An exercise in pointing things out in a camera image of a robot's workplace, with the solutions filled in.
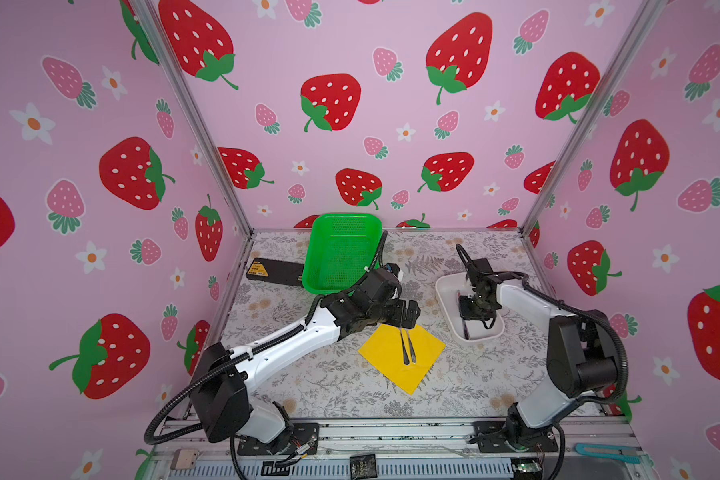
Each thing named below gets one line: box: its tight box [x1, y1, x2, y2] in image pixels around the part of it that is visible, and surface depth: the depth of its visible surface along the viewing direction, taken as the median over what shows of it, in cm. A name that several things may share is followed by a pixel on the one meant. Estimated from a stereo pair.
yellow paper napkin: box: [358, 324, 447, 395], surface depth 90 cm
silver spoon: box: [400, 327, 410, 366], surface depth 90 cm
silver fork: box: [407, 331, 417, 365], surface depth 90 cm
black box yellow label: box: [246, 257, 304, 287], surface depth 108 cm
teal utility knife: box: [574, 443, 644, 464], surface depth 73 cm
